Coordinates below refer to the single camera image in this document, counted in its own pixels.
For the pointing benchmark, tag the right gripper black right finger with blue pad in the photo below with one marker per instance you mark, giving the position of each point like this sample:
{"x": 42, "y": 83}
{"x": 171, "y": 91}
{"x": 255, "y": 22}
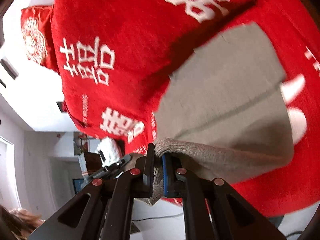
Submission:
{"x": 212, "y": 209}

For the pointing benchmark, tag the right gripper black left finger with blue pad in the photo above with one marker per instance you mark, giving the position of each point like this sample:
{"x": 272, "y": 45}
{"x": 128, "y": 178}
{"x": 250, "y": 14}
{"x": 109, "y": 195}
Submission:
{"x": 103, "y": 208}

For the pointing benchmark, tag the grey knitted garment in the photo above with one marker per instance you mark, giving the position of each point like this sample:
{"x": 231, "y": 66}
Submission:
{"x": 223, "y": 113}

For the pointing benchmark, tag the red blanket white characters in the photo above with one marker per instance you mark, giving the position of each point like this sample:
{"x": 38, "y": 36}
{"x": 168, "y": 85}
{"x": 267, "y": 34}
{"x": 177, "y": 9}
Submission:
{"x": 116, "y": 58}

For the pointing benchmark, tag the red patterned pillow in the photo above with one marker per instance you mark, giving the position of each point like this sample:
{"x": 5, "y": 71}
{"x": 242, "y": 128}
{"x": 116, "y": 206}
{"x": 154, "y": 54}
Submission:
{"x": 37, "y": 35}

